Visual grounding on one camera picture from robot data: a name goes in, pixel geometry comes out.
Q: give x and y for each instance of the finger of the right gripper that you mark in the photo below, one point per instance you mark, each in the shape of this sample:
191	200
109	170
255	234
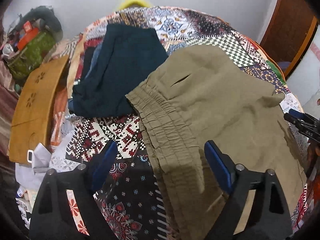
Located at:
306	124

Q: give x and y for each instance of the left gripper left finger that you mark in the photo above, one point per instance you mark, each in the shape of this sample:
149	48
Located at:
52	218

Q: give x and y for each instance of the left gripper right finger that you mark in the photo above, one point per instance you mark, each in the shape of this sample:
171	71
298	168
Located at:
256	207

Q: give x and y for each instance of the olive khaki pants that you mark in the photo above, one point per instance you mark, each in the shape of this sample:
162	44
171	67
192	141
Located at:
200	94

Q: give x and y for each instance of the white paper pile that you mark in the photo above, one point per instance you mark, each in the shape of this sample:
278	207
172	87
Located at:
30	176

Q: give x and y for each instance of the patchwork patterned bedspread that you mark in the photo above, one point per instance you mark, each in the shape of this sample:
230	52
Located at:
130	199

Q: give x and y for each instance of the brown wooden carved board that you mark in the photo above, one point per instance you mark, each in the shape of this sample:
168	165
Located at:
32	118

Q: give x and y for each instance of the brown wooden door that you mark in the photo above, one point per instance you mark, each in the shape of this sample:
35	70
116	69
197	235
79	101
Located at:
289	34

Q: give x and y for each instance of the green patterned bag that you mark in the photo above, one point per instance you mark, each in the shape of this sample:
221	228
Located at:
31	57

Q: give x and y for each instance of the dark navy folded garment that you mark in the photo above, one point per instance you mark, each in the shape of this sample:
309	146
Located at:
128	55

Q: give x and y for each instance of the orange box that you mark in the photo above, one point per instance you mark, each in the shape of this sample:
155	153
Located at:
30	33

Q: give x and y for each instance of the grey plush pillow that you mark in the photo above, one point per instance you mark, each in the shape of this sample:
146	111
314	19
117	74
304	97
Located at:
47	21

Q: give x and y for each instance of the yellow curved headboard pillow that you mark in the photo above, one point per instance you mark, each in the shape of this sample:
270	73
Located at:
134	4

